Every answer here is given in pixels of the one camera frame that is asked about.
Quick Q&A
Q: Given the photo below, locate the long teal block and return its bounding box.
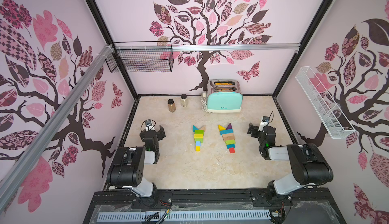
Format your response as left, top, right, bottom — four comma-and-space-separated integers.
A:
220, 129, 234, 135

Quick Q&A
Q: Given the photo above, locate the teal triangular block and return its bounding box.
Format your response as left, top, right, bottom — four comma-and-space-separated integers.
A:
192, 125, 199, 132

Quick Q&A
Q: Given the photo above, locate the yellow triangular block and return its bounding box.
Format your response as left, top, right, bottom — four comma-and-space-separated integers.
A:
218, 125, 226, 131

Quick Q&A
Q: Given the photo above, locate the natural wood plank block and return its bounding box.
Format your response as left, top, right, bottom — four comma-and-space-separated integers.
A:
223, 135, 235, 141

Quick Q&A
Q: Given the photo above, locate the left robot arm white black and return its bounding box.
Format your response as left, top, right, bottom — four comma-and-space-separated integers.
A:
106, 126, 166, 198

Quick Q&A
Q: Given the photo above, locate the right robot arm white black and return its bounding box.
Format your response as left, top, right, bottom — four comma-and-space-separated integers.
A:
247, 123, 333, 201

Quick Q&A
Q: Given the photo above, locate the brown spice jar black lid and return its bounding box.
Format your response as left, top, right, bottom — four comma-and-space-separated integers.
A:
168, 99, 176, 113

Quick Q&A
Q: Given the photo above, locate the beige spice jar black lid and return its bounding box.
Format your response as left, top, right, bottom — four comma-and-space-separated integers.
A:
180, 94, 188, 107

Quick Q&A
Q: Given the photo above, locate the mint green toaster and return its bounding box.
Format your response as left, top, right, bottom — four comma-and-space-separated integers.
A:
206, 79, 243, 113

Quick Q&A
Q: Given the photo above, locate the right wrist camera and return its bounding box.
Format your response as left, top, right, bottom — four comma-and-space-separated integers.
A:
258, 116, 270, 131

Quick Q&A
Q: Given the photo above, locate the white toaster power cable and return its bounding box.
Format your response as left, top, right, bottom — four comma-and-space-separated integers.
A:
200, 91, 210, 113

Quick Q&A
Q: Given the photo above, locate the white wire shelf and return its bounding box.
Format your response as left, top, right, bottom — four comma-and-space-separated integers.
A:
295, 66, 357, 139

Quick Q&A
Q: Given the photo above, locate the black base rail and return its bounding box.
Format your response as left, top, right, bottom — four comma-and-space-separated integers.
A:
90, 188, 333, 208

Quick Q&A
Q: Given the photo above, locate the white cable duct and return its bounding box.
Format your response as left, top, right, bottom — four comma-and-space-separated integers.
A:
95, 210, 271, 224

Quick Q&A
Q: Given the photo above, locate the black wire basket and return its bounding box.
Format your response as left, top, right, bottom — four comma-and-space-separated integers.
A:
105, 41, 174, 73

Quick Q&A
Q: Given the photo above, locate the aluminium rail back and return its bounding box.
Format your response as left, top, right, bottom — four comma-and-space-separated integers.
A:
116, 43, 300, 52

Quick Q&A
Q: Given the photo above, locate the aluminium rail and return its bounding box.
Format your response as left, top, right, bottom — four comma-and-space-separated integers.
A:
1, 45, 114, 212
116, 43, 300, 52

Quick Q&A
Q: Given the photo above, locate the aluminium rail left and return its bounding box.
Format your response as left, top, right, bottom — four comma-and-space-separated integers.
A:
1, 45, 114, 212

